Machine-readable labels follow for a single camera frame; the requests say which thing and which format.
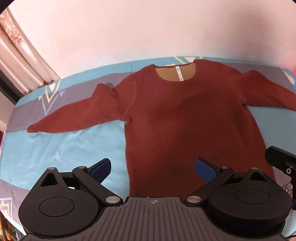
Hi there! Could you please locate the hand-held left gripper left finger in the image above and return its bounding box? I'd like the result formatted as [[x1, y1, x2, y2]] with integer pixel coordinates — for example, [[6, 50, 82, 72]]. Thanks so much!
[[40, 158, 123, 206]]

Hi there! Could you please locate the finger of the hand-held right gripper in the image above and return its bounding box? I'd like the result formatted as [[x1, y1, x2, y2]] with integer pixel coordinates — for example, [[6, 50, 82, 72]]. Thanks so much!
[[265, 146, 296, 186]]

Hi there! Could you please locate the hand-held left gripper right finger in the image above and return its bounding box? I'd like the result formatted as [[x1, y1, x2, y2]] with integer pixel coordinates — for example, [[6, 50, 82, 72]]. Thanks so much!
[[184, 158, 265, 206]]

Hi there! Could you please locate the dark red knit sweater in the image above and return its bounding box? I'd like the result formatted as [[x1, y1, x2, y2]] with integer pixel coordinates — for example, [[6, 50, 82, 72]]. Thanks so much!
[[27, 59, 296, 198]]

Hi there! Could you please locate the blue grey patterned bed sheet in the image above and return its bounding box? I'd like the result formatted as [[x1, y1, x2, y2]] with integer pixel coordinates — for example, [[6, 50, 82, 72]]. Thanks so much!
[[0, 55, 296, 235]]

